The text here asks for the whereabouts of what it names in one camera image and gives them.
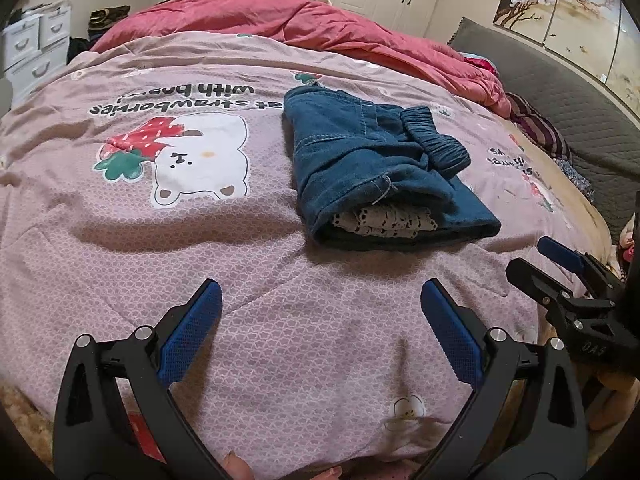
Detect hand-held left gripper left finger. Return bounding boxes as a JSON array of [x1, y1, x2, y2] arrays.
[[52, 279, 232, 480]]

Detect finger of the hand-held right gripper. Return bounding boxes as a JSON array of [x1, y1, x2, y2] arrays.
[[537, 236, 623, 301], [505, 258, 583, 313]]

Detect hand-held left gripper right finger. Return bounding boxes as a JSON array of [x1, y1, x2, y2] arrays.
[[420, 279, 592, 480]]

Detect blue denim pants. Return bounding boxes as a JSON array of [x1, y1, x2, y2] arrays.
[[282, 86, 502, 252]]

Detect pink dotted pajama pants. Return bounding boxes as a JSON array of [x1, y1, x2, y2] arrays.
[[342, 459, 418, 480]]

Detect pile of colourful clothes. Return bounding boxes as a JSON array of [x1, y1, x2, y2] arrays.
[[614, 222, 638, 281]]

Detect pink printed blanket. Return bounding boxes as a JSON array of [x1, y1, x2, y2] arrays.
[[0, 30, 603, 476]]

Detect blue floral cloth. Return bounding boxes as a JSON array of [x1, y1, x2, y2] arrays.
[[552, 156, 597, 202]]

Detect striped purple cloth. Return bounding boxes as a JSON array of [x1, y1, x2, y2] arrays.
[[504, 92, 572, 162]]

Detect grey padded headboard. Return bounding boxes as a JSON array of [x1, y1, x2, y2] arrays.
[[449, 16, 640, 243]]

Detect white drawer cabinet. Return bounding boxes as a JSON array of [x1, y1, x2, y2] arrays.
[[0, 4, 72, 108]]

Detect red quilt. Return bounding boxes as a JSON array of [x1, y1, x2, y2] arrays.
[[89, 0, 513, 120]]

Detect dark folded clothes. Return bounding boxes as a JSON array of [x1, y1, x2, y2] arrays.
[[87, 5, 132, 30]]

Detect blossom tree wall painting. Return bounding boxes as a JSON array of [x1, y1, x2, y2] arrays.
[[492, 0, 640, 113]]

